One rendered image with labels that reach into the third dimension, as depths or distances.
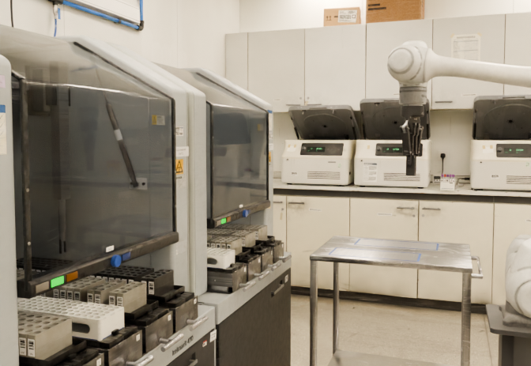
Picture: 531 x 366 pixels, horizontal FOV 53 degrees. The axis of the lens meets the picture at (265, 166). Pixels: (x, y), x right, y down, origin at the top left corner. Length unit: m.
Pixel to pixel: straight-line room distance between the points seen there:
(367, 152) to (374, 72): 0.69
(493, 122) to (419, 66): 2.81
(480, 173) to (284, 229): 1.54
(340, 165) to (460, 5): 1.67
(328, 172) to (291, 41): 1.19
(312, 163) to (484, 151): 1.26
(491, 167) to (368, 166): 0.87
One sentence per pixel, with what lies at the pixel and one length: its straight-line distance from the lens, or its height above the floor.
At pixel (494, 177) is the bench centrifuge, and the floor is 1.00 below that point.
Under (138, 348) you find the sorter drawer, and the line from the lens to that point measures 1.41.
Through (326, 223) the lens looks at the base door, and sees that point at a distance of 4.20.
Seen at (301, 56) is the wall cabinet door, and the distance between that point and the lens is 4.55.
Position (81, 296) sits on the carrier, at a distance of 1.54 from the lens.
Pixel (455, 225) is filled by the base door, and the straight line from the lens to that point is 4.09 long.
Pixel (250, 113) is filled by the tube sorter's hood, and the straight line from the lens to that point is 2.22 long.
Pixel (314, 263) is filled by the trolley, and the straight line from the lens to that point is 2.12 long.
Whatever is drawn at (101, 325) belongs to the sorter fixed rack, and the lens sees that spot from 1.33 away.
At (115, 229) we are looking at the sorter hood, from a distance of 1.40.
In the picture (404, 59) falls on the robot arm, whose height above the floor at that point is 1.51.
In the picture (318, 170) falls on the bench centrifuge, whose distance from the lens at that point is 4.18.
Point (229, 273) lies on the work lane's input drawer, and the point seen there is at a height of 0.80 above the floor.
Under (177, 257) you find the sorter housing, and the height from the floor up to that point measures 0.91.
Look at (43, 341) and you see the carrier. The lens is 1.25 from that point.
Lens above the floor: 1.29
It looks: 3 degrees down
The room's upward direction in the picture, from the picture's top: straight up
